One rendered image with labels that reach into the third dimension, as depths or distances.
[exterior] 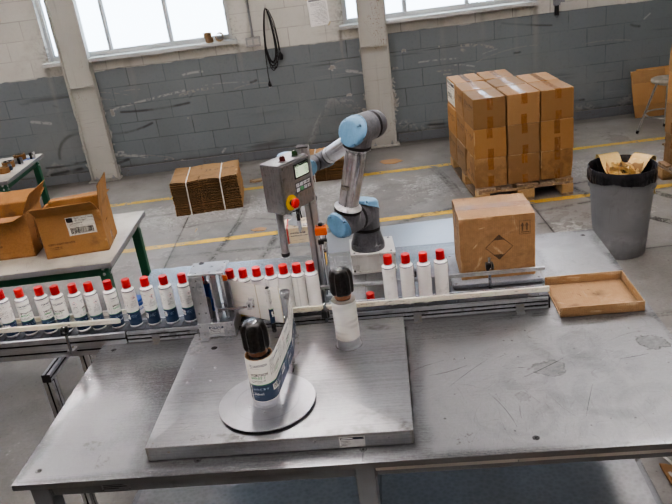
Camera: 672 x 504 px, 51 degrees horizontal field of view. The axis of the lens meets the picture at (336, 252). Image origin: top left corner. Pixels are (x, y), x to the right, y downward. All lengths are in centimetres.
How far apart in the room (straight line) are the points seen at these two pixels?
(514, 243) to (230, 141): 569
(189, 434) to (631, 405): 132
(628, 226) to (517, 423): 299
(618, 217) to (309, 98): 416
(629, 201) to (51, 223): 350
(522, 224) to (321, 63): 538
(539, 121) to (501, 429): 419
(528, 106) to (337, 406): 419
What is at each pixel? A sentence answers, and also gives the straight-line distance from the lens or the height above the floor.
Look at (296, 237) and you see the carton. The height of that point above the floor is 98.
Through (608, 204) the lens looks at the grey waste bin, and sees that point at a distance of 499.
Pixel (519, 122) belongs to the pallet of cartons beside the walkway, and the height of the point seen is 66.
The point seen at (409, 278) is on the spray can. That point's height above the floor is 99.
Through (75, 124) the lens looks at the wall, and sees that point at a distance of 860.
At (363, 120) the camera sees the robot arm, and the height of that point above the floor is 154.
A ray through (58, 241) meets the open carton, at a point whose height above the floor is 87.
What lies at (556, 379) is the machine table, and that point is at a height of 83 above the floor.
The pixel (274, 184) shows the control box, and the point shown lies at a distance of 262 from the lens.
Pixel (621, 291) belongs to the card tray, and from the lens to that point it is 294.
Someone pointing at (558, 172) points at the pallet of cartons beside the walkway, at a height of 19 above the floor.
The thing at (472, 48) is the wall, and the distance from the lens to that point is 817.
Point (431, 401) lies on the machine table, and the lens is 231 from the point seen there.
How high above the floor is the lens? 219
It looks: 24 degrees down
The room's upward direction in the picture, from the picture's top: 8 degrees counter-clockwise
